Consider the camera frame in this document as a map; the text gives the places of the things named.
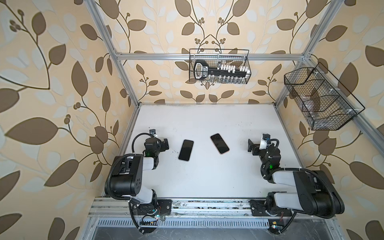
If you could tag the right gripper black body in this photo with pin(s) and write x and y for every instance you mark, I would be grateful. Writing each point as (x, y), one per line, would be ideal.
(253, 147)

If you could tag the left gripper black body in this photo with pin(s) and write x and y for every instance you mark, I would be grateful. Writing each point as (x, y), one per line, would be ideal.
(163, 144)

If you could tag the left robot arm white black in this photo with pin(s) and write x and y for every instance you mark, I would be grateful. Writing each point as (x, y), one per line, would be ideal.
(125, 181)

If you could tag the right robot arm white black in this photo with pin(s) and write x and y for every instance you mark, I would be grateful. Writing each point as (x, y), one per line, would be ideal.
(315, 195)

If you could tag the black phone on table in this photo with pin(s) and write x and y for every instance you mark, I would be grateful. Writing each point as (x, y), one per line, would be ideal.
(186, 150)

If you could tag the black white tool in basket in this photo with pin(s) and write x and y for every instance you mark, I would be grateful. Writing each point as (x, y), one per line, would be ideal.
(219, 72)

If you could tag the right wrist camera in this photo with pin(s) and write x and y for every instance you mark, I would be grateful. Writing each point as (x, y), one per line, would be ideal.
(265, 141)

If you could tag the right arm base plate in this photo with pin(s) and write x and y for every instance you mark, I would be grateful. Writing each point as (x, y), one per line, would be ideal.
(267, 208)

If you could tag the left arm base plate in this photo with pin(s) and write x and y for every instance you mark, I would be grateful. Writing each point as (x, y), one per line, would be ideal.
(156, 207)

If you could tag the aluminium front rail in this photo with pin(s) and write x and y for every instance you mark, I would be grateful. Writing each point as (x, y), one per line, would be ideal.
(187, 213)

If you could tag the side wire basket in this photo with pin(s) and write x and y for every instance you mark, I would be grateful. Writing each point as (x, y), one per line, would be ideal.
(325, 102)

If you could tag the back wire basket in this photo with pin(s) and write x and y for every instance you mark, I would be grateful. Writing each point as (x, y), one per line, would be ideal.
(227, 56)

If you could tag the aluminium cage frame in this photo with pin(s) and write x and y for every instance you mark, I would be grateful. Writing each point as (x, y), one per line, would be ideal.
(149, 42)

